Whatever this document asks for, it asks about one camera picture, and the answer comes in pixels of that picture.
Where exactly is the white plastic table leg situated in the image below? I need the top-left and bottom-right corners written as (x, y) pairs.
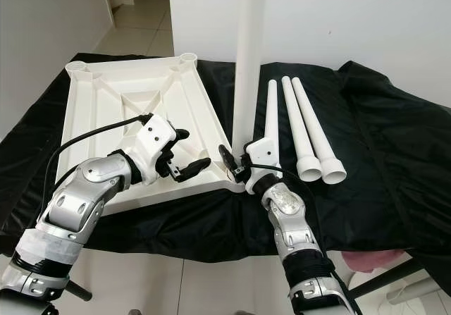
top-left (282, 76), bottom-right (323, 183)
top-left (231, 0), bottom-right (276, 154)
top-left (264, 79), bottom-right (280, 143)
top-left (291, 78), bottom-right (348, 185)

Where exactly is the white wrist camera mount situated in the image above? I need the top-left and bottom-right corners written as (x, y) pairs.
top-left (245, 137), bottom-right (281, 194)
top-left (132, 116), bottom-right (187, 185)

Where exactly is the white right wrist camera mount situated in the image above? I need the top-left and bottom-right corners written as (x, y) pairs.
top-left (245, 137), bottom-right (281, 194)

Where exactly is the black cloth table cover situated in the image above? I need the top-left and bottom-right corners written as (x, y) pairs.
top-left (0, 51), bottom-right (451, 295)

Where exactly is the black metal table frame leg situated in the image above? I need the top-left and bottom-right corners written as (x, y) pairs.
top-left (66, 280), bottom-right (94, 303)
top-left (349, 255), bottom-right (451, 303)

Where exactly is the white plastic table top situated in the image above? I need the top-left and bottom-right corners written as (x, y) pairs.
top-left (53, 53), bottom-right (254, 217)

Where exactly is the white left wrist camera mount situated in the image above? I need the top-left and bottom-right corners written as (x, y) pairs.
top-left (132, 116), bottom-right (187, 185)

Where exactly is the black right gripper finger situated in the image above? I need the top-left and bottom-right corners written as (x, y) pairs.
top-left (218, 144), bottom-right (242, 178)

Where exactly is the pink plastic stool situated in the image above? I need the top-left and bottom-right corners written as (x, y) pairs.
top-left (342, 252), bottom-right (408, 273)

